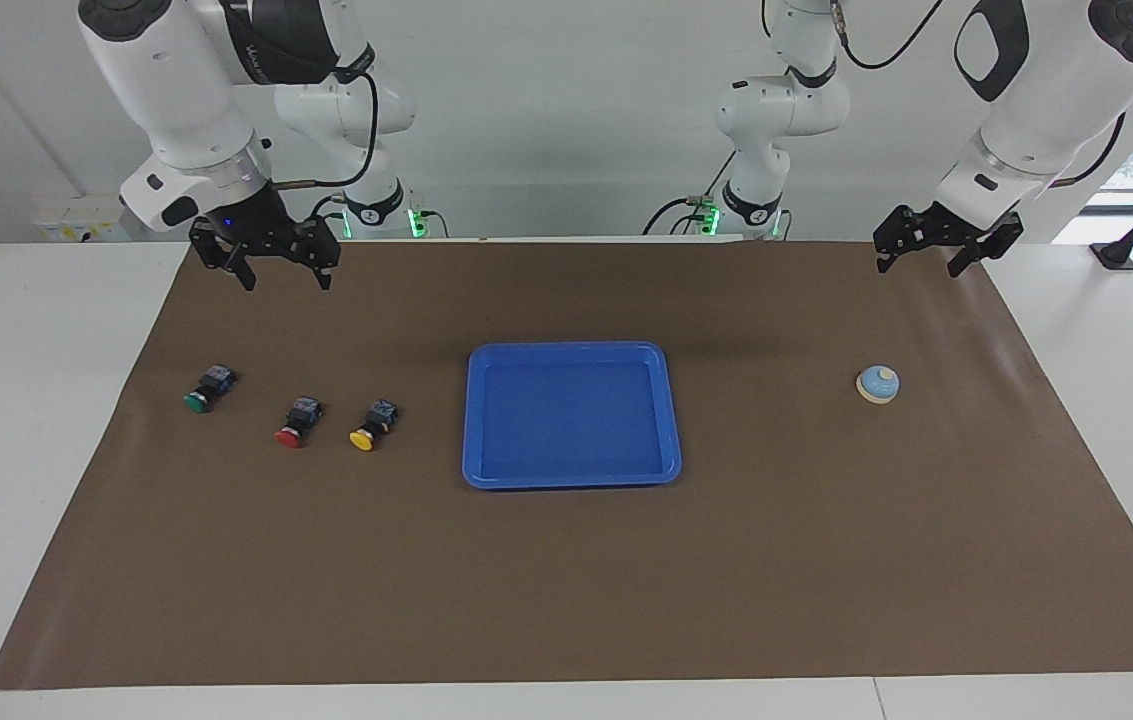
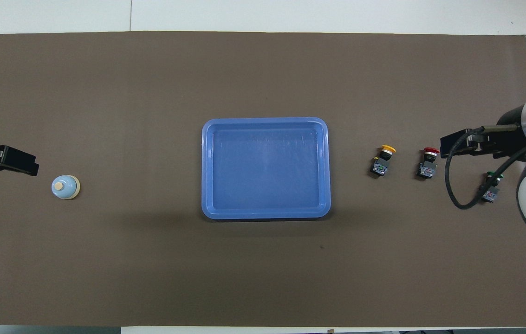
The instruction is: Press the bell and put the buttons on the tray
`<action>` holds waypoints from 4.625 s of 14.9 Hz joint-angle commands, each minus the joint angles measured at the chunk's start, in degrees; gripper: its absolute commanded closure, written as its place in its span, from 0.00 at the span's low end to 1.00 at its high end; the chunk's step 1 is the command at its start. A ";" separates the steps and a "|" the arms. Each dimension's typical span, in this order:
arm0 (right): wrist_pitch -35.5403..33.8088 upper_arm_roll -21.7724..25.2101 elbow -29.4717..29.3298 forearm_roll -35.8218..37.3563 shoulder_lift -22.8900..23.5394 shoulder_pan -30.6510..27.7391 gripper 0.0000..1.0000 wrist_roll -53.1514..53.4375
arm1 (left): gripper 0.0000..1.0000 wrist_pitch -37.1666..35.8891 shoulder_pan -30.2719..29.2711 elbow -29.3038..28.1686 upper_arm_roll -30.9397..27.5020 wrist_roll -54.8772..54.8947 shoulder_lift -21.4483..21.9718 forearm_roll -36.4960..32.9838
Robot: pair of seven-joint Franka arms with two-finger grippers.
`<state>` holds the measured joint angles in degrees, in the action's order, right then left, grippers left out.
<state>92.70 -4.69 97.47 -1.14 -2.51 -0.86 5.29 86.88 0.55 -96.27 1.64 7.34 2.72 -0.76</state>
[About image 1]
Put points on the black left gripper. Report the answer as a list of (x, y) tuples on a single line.
[(936, 225)]

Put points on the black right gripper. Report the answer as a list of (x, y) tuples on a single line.
[(256, 225)]

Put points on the green push button switch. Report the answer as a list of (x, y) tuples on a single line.
[(206, 390)]

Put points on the red push button switch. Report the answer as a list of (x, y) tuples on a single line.
[(296, 424)]

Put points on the yellow push button switch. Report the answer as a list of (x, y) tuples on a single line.
[(370, 426)]

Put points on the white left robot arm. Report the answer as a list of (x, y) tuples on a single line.
[(1046, 90)]

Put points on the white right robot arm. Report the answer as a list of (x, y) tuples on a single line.
[(166, 90)]

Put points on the light blue desk bell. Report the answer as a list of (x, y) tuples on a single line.
[(878, 384)]

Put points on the blue plastic tray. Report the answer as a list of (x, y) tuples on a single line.
[(571, 420)]

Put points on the brown table mat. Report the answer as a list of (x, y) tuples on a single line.
[(566, 580)]

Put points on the white wall socket box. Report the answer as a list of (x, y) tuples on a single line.
[(81, 220)]

